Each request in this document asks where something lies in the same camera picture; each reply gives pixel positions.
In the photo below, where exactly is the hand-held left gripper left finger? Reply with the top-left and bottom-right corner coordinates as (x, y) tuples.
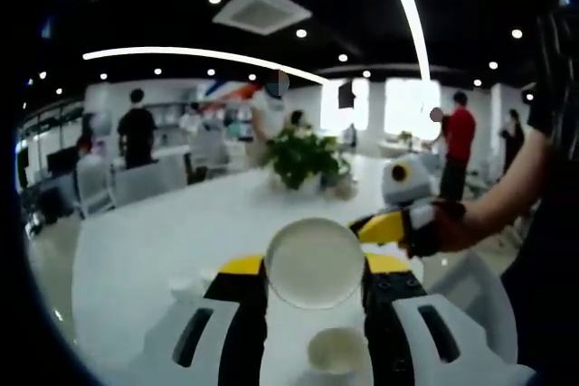
(143, 254), (270, 386)

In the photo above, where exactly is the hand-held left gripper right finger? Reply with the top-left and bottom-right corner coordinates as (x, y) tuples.
(361, 252), (538, 386)

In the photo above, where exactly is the stack of nested paper cups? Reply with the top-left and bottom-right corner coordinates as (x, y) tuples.
(306, 326), (375, 386)

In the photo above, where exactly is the person's right hand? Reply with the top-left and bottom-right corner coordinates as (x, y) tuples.
(406, 199), (468, 259)

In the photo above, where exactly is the small potted plant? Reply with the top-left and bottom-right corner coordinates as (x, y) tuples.
(325, 157), (357, 201)

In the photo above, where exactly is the green potted plant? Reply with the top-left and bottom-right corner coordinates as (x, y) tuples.
(264, 126), (341, 193)

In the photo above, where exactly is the grey office chair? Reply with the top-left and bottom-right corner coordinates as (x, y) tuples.
(427, 249), (520, 367)
(112, 157), (189, 209)
(74, 162), (117, 220)
(187, 126), (232, 184)

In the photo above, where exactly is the black hanging box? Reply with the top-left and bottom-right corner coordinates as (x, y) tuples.
(337, 80), (357, 108)

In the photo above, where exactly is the long ceiling light strip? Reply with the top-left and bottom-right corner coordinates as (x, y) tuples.
(376, 0), (432, 84)

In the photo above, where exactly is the white display shelf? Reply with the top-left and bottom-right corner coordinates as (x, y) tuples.
(153, 100), (186, 143)

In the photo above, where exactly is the ceiling air conditioner vent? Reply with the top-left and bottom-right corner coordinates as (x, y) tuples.
(211, 0), (314, 37)

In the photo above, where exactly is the black monitor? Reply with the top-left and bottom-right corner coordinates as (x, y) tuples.
(46, 146), (79, 175)

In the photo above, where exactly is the curved ceiling light strip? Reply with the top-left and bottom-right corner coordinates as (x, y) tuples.
(82, 45), (332, 88)

